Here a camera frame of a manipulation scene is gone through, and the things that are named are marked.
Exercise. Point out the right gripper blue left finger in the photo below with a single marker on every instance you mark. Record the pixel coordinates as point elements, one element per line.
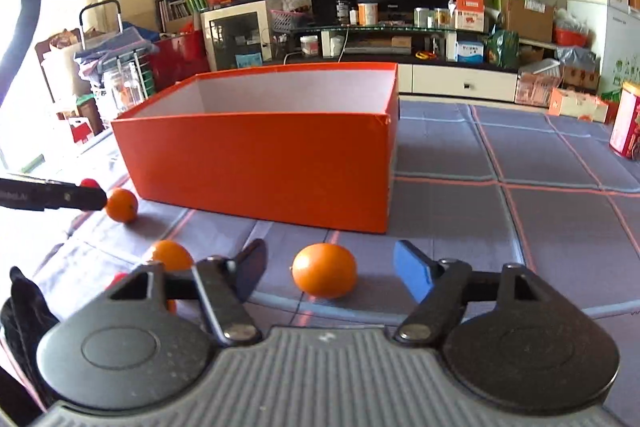
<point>224,285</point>

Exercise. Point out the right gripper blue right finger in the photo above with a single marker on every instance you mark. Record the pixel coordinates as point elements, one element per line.
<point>438,289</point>

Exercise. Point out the red tomato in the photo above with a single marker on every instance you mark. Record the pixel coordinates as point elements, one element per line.
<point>88,182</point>

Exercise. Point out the orange fruit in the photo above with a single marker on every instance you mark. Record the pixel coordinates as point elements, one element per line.
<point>325,271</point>
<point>170,254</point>
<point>122,205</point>

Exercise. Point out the blue plaid tablecloth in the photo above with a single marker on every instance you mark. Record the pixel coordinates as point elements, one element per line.
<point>481,184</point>

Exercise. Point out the black cloth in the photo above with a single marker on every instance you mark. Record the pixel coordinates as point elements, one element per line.
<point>26,318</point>

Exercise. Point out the orange cardboard box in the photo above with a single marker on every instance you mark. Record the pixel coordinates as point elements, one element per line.
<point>309,144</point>

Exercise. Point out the red shopping bag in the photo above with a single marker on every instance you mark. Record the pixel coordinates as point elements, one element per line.
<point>178,58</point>

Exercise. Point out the white tv stand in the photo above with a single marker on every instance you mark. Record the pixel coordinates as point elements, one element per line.
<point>457,82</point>

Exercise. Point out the orange fruit carton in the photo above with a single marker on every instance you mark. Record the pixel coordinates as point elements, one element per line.
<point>582,106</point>

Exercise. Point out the red yellow cylindrical can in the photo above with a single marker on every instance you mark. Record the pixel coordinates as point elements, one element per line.
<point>625,137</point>

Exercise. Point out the white glass-door cabinet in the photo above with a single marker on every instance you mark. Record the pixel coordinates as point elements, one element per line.
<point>239,35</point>

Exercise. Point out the brown cardboard box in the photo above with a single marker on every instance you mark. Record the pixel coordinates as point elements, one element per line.
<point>530,19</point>

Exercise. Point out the white chest freezer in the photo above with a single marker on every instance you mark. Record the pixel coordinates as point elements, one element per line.
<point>614,36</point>

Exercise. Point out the wire rack cart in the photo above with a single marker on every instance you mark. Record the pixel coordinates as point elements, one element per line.
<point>117,66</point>

